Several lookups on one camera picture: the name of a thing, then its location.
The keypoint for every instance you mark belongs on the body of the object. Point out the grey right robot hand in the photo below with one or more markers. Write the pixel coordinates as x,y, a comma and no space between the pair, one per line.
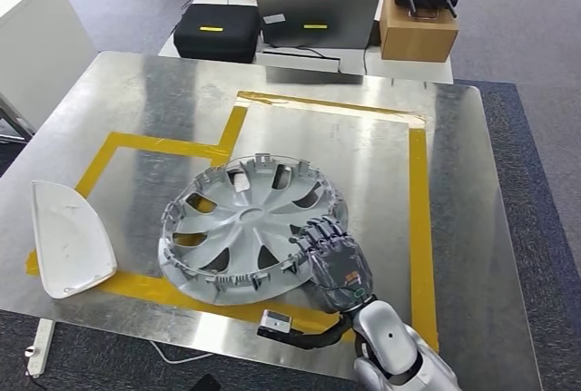
340,268

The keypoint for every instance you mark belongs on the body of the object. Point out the grey plastic wheel cover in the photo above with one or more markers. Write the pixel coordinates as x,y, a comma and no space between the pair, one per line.
245,238

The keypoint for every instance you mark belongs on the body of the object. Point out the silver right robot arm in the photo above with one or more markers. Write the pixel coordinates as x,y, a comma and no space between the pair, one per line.
386,334

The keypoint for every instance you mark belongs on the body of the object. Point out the white plastic cover part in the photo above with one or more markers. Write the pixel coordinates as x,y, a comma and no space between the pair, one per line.
68,238

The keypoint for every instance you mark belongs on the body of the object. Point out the wide yellow tape outline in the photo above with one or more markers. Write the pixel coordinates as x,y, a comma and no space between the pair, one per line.
419,226

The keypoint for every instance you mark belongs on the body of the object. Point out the brown cardboard box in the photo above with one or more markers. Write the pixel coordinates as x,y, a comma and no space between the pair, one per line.
417,40

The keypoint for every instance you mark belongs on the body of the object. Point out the grey laptop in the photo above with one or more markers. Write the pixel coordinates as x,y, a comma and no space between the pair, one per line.
344,15

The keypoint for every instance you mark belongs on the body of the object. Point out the black zip case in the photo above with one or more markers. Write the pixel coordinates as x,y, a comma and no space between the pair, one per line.
217,45

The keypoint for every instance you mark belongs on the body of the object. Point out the white power strip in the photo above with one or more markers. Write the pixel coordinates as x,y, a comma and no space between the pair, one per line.
41,346

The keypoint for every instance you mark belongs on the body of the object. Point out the grey desk with metal legs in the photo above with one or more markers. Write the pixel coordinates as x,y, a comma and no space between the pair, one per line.
16,121

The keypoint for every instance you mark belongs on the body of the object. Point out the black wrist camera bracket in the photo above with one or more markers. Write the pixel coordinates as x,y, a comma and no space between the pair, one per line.
313,340

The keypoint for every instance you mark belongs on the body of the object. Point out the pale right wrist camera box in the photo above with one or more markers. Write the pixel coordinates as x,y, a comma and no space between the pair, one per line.
276,322

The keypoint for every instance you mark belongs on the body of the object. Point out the dark left wrist camera mount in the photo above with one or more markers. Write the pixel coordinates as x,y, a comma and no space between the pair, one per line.
205,384

